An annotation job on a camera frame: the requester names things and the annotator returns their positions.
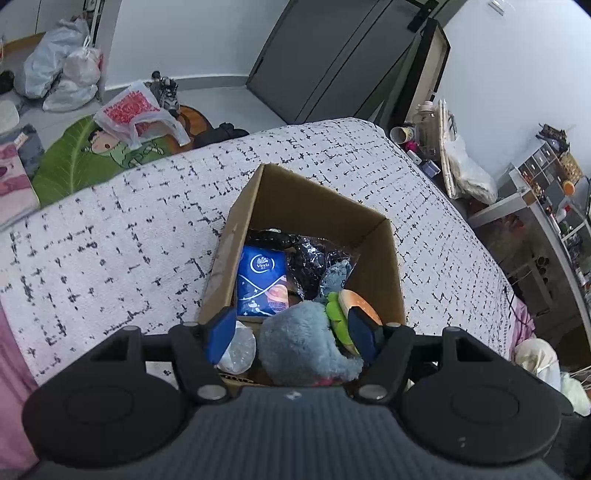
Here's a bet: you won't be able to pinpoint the pink patterned blanket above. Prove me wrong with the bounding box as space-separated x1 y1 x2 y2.
0 124 42 227

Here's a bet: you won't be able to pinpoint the woven basket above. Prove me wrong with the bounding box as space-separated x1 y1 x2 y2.
558 151 583 183

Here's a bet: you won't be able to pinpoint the small white plastic bag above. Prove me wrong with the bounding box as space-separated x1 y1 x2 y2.
62 46 102 86

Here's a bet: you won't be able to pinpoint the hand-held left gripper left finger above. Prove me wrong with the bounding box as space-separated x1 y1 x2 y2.
88 305 238 406

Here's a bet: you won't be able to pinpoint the black plastic bag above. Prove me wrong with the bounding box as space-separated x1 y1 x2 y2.
247 231 358 301

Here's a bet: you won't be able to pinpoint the light blue plush toy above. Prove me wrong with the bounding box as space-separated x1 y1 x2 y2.
257 301 365 386

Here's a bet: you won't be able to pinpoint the grey drawer organizer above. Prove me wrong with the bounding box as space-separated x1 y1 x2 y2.
512 138 568 185

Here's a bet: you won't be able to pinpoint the green frog plush toy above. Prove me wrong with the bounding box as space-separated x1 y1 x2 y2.
325 288 384 357

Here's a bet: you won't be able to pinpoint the white plastic packet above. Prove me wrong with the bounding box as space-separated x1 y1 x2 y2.
217 320 257 374

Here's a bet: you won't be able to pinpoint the black framed board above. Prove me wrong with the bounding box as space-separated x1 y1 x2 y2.
374 18 451 134

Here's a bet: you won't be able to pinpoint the brown cardboard box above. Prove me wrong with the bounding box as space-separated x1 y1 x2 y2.
198 163 407 386

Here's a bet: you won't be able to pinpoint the flat white plastic bag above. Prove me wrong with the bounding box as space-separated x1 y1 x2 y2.
42 79 99 112

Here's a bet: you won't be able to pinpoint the clear glass jar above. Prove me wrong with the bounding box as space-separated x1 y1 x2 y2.
413 99 439 158

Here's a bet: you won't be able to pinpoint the patterned paper cup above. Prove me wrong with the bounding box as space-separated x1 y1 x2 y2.
390 124 419 145

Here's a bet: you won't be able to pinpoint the light green cloth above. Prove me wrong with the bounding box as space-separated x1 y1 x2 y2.
558 369 591 416

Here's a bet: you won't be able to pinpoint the dark grey wardrobe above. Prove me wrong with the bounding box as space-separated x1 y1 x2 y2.
246 0 439 124

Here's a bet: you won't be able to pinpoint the pillow in plastic bag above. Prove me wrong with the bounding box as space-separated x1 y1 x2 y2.
436 98 499 205

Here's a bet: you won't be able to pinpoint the red patterned plastic bag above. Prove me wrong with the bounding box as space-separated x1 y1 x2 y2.
93 80 191 151

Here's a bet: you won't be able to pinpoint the black cloth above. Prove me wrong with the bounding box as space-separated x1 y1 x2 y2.
194 122 250 148

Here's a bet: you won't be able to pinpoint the green leaf cartoon rug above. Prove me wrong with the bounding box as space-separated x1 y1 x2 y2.
31 115 185 208

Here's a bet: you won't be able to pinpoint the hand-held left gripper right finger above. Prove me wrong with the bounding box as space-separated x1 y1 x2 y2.
348 307 502 406

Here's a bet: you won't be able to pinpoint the grey desk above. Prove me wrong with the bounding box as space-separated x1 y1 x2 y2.
466 189 591 324

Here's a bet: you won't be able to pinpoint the pink bed sheet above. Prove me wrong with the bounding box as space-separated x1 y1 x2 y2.
0 295 536 472

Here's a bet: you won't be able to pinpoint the brown round mat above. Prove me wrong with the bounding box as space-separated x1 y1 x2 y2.
175 105 214 144

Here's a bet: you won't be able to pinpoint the grey sneakers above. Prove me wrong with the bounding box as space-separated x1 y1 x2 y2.
150 70 181 114

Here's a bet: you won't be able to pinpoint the pastel bundled cloth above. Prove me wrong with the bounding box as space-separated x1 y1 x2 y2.
515 338 561 384

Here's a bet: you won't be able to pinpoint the blue tissue pack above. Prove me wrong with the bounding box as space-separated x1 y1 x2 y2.
236 246 291 318

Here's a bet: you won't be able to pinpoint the large grey-white plastic bag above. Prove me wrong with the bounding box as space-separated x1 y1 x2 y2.
14 18 90 99

